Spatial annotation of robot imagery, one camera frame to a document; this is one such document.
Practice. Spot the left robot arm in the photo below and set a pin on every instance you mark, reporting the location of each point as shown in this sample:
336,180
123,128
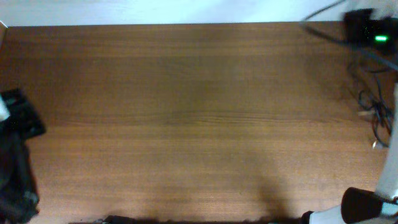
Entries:
19,194

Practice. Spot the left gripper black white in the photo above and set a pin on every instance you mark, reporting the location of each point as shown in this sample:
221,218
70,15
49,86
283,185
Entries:
23,116

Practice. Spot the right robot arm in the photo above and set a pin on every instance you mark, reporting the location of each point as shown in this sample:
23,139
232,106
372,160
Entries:
358,205

